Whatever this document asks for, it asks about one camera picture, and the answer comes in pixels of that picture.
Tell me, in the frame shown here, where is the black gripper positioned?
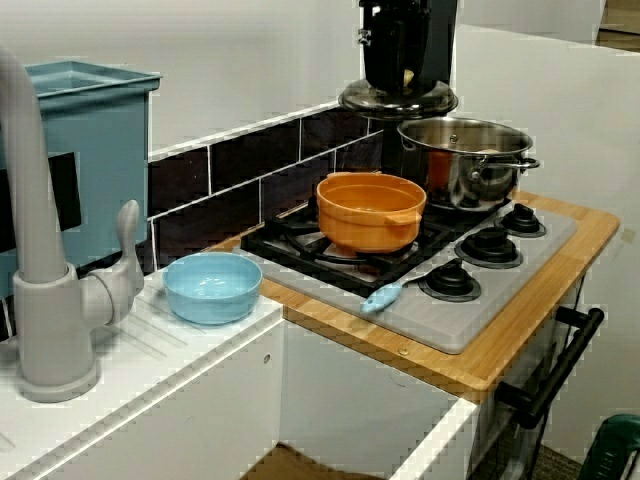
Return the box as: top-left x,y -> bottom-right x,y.
358,0 -> 432,93

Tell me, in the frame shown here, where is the brown lid with yellow knob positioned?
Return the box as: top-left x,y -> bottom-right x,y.
337,77 -> 459,121

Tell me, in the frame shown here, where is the stainless steel pot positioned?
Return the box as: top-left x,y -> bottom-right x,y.
397,117 -> 542,212

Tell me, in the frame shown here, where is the orange toy cooking pot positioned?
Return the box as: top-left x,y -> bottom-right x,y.
315,171 -> 428,255

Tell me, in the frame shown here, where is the dark tile backsplash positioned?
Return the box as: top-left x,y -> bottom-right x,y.
0,102 -> 386,342

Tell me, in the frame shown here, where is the black burner grate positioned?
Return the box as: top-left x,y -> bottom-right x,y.
239,197 -> 514,297

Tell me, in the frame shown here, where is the grey stove top panel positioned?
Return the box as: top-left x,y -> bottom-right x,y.
259,199 -> 579,357

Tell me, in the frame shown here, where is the wooden countertop board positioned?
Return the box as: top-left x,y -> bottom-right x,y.
214,189 -> 622,406

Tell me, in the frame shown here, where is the light blue bowl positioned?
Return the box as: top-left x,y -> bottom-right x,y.
162,251 -> 264,327

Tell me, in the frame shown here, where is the teal toy cabinet box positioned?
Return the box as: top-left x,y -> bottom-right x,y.
0,60 -> 164,301

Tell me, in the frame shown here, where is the white toy sink unit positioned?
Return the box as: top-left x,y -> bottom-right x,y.
0,264 -> 481,480

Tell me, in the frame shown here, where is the brown board in sink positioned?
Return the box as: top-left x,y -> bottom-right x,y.
249,442 -> 382,480

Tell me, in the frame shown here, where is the grey toy faucet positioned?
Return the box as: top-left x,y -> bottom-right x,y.
0,44 -> 146,404

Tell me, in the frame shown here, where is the green object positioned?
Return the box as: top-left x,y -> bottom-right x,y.
582,413 -> 640,480

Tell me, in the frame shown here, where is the black upright side post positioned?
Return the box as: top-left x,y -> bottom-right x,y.
382,0 -> 459,176

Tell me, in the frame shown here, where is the knife with blue handle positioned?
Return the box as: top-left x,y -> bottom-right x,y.
360,272 -> 444,315

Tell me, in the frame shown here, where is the black oven door handle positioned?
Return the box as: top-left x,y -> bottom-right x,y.
499,305 -> 606,429

